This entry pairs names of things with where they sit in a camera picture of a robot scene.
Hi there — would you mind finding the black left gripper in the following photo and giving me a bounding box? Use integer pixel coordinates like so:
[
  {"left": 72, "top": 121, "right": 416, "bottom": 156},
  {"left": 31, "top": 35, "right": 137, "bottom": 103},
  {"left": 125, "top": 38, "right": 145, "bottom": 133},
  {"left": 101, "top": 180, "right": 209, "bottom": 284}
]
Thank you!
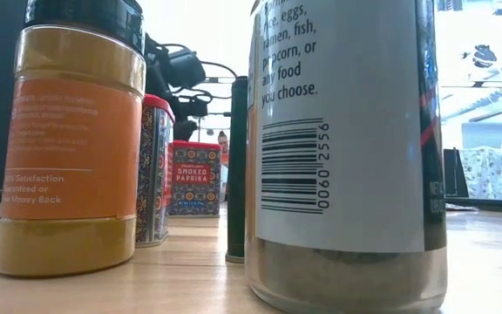
[{"left": 172, "top": 93, "right": 212, "bottom": 141}]

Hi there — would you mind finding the red-lidded smoked paprika tin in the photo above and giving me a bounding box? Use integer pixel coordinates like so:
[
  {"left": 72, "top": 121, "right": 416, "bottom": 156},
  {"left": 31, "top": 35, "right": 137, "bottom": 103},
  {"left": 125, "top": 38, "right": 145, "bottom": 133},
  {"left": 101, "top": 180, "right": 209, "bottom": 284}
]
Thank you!
[
  {"left": 135, "top": 94, "right": 176, "bottom": 249},
  {"left": 166, "top": 140, "right": 223, "bottom": 218}
]

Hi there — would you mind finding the glass seasoning jar tan lid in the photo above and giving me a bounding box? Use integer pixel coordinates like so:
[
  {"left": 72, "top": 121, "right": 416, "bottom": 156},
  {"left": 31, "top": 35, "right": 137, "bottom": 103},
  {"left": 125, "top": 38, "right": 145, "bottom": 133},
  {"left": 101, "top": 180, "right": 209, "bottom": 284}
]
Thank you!
[{"left": 244, "top": 0, "right": 449, "bottom": 314}]

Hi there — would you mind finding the person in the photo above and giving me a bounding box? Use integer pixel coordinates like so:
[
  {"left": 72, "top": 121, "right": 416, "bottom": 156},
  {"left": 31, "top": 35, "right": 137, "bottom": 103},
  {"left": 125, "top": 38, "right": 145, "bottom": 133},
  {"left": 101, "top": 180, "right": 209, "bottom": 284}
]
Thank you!
[{"left": 217, "top": 130, "right": 230, "bottom": 193}]

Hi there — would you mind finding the dark green spice tin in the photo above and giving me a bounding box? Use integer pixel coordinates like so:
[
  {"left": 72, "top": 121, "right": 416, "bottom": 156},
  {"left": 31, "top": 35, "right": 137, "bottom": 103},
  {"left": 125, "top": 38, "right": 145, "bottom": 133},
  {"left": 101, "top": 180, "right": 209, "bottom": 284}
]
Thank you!
[{"left": 225, "top": 75, "right": 249, "bottom": 264}]

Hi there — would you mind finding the turmeric jar orange label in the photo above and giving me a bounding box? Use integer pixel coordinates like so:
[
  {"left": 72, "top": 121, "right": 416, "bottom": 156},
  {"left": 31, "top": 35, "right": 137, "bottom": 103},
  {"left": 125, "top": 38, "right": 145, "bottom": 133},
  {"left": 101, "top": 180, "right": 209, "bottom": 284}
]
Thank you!
[{"left": 0, "top": 0, "right": 147, "bottom": 279}]

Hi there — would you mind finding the black upright board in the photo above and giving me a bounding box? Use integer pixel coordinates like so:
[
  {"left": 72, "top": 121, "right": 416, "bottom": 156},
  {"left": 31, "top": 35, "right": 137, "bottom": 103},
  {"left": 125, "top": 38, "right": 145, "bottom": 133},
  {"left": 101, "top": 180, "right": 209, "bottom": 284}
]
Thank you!
[{"left": 443, "top": 147, "right": 470, "bottom": 198}]

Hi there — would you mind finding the floral patterned cloth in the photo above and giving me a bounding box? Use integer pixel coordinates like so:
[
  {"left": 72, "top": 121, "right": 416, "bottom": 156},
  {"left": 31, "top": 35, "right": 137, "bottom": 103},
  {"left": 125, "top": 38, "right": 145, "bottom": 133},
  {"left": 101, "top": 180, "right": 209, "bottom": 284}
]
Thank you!
[{"left": 458, "top": 147, "right": 502, "bottom": 201}]

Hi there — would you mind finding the black hanging ceiling fixture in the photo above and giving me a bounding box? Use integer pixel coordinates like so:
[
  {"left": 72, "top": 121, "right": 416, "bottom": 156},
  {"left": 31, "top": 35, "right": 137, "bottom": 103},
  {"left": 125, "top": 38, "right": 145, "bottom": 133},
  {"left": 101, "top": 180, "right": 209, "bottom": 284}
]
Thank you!
[{"left": 462, "top": 43, "right": 499, "bottom": 70}]

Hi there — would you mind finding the grey horizontal frame beam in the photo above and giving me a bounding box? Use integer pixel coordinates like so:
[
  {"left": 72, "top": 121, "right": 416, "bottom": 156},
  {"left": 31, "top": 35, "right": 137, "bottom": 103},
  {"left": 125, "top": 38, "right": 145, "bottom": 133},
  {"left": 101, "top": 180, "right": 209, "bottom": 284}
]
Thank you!
[{"left": 145, "top": 76, "right": 502, "bottom": 91}]

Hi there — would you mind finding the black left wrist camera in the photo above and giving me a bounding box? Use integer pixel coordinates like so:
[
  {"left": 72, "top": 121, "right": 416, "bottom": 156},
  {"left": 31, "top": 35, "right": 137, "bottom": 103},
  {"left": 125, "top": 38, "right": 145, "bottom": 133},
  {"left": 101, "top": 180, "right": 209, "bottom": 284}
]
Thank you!
[{"left": 167, "top": 46, "right": 207, "bottom": 90}]

